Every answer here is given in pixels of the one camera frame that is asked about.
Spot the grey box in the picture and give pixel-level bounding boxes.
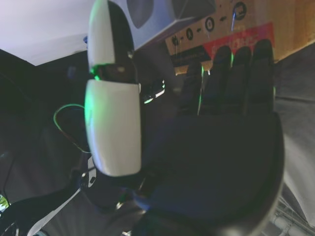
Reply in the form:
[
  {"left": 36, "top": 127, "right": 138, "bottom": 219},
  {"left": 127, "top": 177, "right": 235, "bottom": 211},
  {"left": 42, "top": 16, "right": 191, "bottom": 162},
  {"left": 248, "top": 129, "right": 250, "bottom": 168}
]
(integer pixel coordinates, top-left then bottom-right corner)
[{"left": 109, "top": 0, "right": 218, "bottom": 52}]

